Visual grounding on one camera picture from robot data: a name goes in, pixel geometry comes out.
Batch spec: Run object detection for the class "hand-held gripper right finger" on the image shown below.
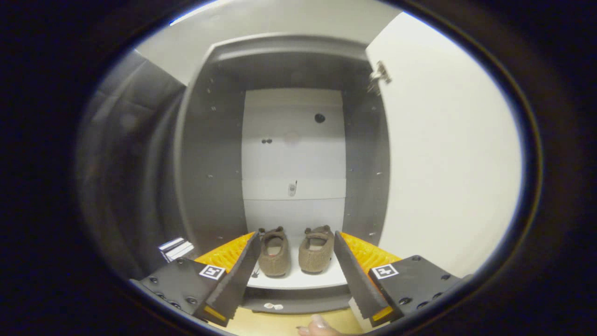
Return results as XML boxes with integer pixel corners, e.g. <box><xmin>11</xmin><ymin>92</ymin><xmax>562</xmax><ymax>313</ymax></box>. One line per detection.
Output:
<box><xmin>333</xmin><ymin>231</ymin><xmax>467</xmax><ymax>327</ymax></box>

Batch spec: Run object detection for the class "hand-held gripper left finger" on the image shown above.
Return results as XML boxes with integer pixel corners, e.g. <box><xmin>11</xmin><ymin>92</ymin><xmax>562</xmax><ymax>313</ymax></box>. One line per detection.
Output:
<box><xmin>130</xmin><ymin>231</ymin><xmax>262</xmax><ymax>327</ymax></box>

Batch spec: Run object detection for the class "brown plush shoe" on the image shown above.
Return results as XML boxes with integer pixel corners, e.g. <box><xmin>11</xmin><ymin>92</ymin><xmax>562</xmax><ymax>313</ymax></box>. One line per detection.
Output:
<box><xmin>258</xmin><ymin>227</ymin><xmax>292</xmax><ymax>278</ymax></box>
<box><xmin>298</xmin><ymin>225</ymin><xmax>335</xmax><ymax>274</ymax></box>

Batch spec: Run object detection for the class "dark grey shoe cabinet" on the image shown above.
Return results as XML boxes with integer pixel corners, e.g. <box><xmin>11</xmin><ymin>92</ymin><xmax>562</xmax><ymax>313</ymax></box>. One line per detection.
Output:
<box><xmin>175</xmin><ymin>33</ymin><xmax>392</xmax><ymax>314</ymax></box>

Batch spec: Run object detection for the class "white cover book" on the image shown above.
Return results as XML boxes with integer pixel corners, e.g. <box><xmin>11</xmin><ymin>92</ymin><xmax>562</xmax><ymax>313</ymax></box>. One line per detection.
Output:
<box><xmin>163</xmin><ymin>240</ymin><xmax>194</xmax><ymax>263</ymax></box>

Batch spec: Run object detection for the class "black backdrop cloth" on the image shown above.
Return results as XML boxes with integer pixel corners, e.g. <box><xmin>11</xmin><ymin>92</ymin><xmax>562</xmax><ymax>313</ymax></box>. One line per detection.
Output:
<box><xmin>77</xmin><ymin>50</ymin><xmax>187</xmax><ymax>278</ymax></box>

